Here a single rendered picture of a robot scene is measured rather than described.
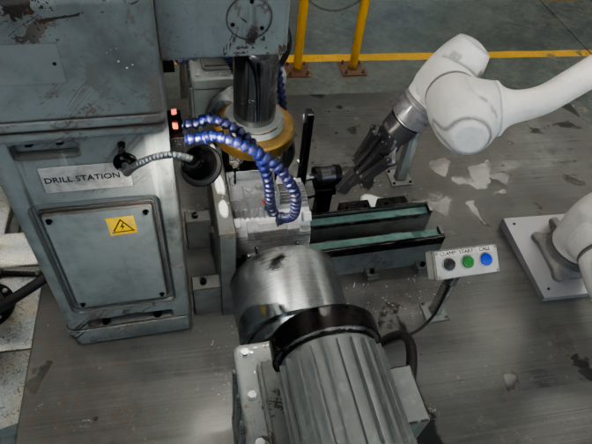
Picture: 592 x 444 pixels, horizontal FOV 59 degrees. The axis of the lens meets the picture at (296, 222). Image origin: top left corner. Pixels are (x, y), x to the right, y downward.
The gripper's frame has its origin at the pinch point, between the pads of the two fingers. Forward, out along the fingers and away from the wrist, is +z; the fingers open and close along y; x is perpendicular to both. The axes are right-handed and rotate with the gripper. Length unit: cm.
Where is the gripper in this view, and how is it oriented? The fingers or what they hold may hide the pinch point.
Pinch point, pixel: (349, 181)
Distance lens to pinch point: 127.8
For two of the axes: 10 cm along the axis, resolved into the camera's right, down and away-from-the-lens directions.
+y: 2.1, 7.5, -6.3
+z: -5.6, 6.2, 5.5
